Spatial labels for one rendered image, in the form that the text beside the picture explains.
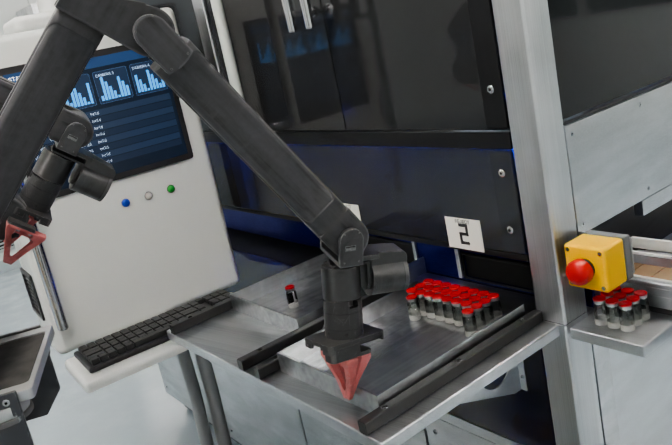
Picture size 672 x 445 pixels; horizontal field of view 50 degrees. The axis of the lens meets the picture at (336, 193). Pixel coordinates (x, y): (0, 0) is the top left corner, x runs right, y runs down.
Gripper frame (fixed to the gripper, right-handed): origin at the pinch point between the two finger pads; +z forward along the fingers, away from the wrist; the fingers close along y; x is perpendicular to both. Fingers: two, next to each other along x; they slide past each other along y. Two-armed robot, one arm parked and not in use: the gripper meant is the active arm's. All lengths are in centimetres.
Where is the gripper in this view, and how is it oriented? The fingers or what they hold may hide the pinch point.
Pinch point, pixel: (347, 393)
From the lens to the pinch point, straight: 110.6
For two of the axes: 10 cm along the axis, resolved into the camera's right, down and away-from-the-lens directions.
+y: 7.9, -1.2, 6.0
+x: -6.1, -0.6, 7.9
